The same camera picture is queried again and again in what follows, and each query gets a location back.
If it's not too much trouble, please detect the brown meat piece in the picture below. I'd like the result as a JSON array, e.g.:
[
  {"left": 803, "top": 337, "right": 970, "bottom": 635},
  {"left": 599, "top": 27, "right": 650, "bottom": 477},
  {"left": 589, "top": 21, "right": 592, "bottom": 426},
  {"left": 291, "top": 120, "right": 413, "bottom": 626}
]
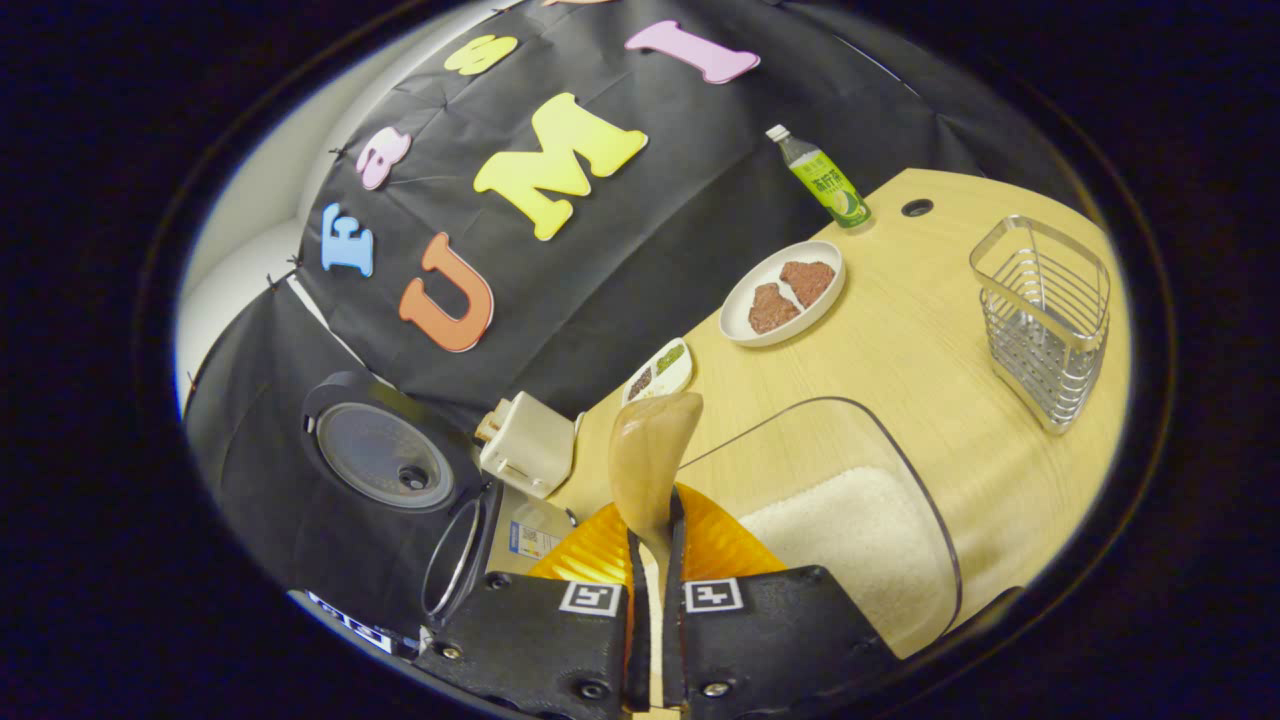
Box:
[
  {"left": 780, "top": 261, "right": 837, "bottom": 308},
  {"left": 748, "top": 283, "right": 803, "bottom": 335}
]

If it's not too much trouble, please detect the clear plastic rice container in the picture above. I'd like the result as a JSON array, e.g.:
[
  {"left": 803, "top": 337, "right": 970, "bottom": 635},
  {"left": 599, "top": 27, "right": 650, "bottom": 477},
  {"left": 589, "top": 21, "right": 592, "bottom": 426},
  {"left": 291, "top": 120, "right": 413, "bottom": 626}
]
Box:
[{"left": 678, "top": 396, "right": 963, "bottom": 659}]

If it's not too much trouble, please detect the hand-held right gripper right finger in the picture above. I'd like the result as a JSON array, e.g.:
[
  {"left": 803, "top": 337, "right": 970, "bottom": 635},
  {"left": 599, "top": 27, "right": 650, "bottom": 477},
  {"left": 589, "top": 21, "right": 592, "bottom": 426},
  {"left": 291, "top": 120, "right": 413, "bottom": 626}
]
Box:
[{"left": 662, "top": 483, "right": 901, "bottom": 716}]

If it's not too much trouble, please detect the cream white toaster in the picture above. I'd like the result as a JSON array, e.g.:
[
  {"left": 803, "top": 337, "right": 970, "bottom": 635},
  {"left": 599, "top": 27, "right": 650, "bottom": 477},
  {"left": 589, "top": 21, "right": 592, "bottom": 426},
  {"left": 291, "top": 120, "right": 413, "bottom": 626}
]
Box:
[{"left": 478, "top": 391, "right": 578, "bottom": 499}]

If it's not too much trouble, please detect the white rice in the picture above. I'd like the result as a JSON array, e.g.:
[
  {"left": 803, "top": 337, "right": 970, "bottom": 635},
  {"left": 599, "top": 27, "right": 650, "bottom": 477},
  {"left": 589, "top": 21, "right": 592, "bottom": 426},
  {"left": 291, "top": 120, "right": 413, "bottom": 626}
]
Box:
[{"left": 740, "top": 465, "right": 953, "bottom": 657}]

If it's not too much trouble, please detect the white round plate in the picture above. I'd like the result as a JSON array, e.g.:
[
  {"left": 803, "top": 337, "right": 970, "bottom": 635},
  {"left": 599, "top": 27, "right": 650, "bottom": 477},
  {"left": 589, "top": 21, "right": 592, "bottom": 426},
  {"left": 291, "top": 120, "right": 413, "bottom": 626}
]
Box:
[{"left": 719, "top": 240, "right": 847, "bottom": 348}]

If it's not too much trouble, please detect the wooden spoon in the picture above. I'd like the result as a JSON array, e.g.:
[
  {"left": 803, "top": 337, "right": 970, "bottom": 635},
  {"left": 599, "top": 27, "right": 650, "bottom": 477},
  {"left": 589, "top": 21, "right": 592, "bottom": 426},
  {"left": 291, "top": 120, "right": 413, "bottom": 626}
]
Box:
[{"left": 608, "top": 392, "right": 704, "bottom": 720}]

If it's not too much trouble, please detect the dark grey rice cooker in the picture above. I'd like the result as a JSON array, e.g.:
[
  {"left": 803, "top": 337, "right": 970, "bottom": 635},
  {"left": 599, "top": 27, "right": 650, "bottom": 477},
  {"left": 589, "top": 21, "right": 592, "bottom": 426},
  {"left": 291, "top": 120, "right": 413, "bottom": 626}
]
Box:
[{"left": 288, "top": 372, "right": 579, "bottom": 659}]

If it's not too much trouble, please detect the green tea bottle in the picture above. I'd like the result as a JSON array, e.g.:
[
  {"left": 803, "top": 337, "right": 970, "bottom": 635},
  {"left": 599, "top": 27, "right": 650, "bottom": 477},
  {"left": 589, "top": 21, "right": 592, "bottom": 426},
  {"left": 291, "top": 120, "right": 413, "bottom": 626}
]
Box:
[{"left": 765, "top": 124, "right": 871, "bottom": 229}]

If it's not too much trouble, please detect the metal wire chopstick holder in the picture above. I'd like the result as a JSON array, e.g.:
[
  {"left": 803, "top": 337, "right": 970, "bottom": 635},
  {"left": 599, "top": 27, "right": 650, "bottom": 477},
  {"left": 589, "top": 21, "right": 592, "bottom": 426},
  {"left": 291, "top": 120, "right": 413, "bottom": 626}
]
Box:
[{"left": 969, "top": 215, "right": 1111, "bottom": 434}]

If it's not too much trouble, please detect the small white bean dish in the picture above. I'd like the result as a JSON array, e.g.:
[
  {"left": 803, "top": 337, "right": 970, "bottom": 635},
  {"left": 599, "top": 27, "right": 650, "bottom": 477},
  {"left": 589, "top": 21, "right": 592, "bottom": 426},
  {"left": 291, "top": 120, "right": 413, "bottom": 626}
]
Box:
[{"left": 622, "top": 337, "right": 694, "bottom": 406}]

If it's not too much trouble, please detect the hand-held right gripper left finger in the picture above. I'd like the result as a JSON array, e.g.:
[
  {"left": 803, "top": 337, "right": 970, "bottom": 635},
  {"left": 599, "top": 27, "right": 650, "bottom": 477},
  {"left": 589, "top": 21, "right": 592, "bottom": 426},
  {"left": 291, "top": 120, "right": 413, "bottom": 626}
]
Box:
[{"left": 415, "top": 500, "right": 651, "bottom": 716}]

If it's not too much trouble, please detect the black backdrop cloth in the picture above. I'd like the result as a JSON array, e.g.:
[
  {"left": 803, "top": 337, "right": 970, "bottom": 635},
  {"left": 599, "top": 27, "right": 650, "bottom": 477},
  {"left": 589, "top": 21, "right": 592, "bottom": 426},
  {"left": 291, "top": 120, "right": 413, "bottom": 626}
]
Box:
[{"left": 185, "top": 0, "right": 1091, "bottom": 611}]

